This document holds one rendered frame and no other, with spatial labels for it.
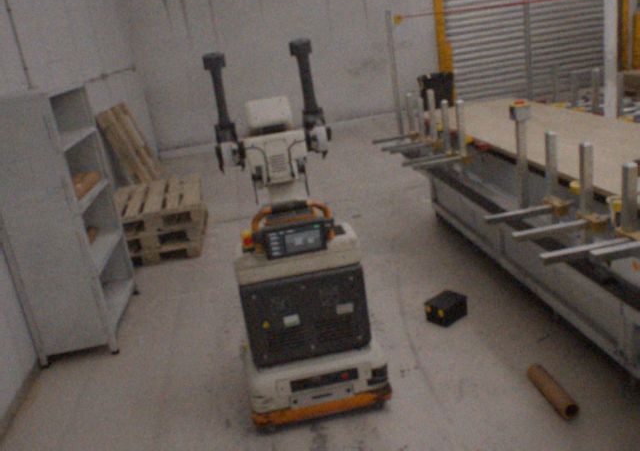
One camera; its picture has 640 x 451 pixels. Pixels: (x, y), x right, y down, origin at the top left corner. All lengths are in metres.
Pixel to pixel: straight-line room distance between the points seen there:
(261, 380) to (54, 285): 1.52
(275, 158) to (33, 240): 1.55
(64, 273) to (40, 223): 0.31
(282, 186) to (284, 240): 0.45
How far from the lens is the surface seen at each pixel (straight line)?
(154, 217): 4.97
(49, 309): 3.77
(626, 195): 2.20
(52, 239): 3.61
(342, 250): 2.50
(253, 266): 2.48
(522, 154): 2.84
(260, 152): 2.71
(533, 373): 2.92
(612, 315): 2.96
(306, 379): 2.65
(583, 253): 2.13
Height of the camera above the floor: 1.68
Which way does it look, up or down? 17 degrees down
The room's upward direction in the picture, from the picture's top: 9 degrees counter-clockwise
